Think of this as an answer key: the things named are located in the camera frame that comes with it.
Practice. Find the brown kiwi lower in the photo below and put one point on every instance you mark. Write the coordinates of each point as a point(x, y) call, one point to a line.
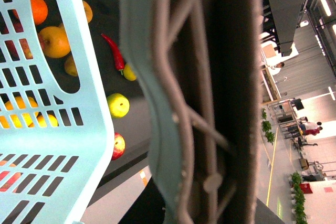
point(70, 66)

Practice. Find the red yellow apple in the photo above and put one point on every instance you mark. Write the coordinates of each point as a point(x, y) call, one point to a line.
point(14, 50)

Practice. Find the yellow green pear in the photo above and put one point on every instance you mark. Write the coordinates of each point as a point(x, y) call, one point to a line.
point(128, 73)

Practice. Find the yellow lemon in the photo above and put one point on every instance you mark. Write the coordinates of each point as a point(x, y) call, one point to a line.
point(16, 118)
point(44, 121)

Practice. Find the red apple front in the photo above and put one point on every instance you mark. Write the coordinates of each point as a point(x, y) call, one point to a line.
point(119, 146)

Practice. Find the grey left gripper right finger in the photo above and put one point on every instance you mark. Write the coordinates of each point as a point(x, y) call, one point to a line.
point(234, 56)

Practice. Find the red chili pepper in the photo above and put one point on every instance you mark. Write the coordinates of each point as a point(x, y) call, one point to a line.
point(117, 56)

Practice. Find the green apple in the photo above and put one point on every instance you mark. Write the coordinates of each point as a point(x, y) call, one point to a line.
point(118, 105)

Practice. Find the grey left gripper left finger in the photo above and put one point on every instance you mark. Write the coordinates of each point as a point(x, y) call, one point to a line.
point(187, 152)

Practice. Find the small tangerine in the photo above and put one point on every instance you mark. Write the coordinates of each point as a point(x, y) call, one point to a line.
point(39, 10)

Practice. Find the yellow orange apple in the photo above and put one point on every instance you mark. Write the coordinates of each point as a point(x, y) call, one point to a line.
point(88, 11)
point(56, 44)

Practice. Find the light blue shopping basket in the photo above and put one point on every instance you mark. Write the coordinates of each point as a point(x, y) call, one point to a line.
point(57, 144)

